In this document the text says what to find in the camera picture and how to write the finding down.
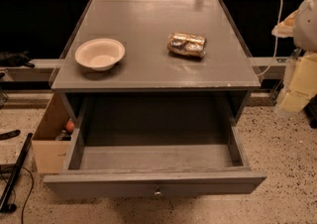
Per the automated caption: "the grey top drawer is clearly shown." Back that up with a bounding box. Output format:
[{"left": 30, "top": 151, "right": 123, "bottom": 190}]
[{"left": 45, "top": 93, "right": 266, "bottom": 199}]

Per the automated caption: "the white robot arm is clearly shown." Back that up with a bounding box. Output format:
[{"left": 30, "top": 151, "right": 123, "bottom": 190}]
[{"left": 271, "top": 0, "right": 317, "bottom": 116}]

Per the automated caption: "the grey wooden cabinet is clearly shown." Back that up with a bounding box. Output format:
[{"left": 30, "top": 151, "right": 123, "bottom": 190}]
[{"left": 53, "top": 0, "right": 260, "bottom": 118}]

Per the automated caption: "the white bowl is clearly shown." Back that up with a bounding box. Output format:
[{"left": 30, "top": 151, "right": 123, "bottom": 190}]
[{"left": 75, "top": 39, "right": 125, "bottom": 71}]

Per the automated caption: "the orange ball in box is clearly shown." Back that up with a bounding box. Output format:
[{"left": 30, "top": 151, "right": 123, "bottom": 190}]
[{"left": 65, "top": 120, "right": 74, "bottom": 134}]

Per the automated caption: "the cardboard box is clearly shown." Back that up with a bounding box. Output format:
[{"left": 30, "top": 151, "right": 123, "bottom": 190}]
[{"left": 32, "top": 94, "right": 73, "bottom": 174}]

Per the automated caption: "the black tool on floor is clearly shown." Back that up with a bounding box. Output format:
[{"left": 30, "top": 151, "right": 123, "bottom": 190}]
[{"left": 0, "top": 130, "right": 21, "bottom": 141}]

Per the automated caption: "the black object on ledge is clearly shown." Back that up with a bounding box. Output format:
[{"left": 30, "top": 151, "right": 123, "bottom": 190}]
[{"left": 0, "top": 52, "right": 35, "bottom": 67}]

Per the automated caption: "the black pole on floor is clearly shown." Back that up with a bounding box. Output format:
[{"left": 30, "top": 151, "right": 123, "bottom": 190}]
[{"left": 0, "top": 133, "right": 33, "bottom": 213}]

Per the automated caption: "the white cable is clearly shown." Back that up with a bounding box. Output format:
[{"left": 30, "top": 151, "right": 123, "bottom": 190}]
[{"left": 256, "top": 0, "right": 285, "bottom": 78}]

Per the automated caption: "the black cable on floor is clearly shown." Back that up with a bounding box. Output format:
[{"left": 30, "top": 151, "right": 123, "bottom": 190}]
[{"left": 0, "top": 165, "right": 36, "bottom": 224}]

